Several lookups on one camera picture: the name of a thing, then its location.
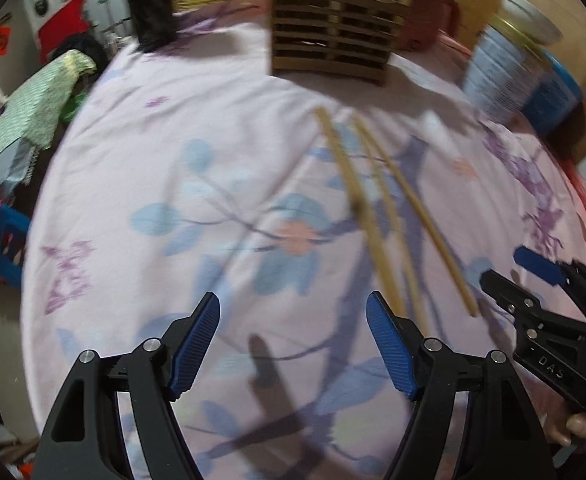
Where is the white ceramic bowl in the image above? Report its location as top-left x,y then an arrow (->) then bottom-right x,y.
500,0 -> 564,46

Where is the dark soy sauce bottle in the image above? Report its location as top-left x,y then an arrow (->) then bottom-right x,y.
125,0 -> 178,53

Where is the green patterned tablecloth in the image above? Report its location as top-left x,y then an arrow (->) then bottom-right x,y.
0,50 -> 96,178

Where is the blue plastic container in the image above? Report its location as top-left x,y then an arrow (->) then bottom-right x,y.
520,52 -> 584,133

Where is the wooden slatted chopstick holder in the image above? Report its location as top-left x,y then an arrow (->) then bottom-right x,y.
271,0 -> 414,85

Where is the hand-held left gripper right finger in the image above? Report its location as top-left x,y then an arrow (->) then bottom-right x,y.
366,290 -> 558,480

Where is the silver table cover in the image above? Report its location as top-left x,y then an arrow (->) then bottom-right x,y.
0,140 -> 41,196

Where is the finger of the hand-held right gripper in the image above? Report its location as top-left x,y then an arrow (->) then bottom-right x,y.
514,246 -> 586,333
480,269 -> 586,347

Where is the red electric cooking pot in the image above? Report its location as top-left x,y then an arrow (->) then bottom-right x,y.
398,0 -> 458,53

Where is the blue plastic stool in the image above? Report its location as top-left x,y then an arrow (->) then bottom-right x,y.
0,205 -> 31,286

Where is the milk powder tin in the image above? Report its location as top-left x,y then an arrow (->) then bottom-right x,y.
463,14 -> 554,123

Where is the black jacket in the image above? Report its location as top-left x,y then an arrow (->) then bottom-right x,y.
55,35 -> 108,68

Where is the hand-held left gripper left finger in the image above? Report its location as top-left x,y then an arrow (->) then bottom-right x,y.
35,291 -> 222,480

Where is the person's right hand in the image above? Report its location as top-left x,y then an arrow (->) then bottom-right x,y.
545,407 -> 586,448

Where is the red cloth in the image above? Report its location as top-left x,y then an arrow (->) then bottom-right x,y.
38,0 -> 94,61

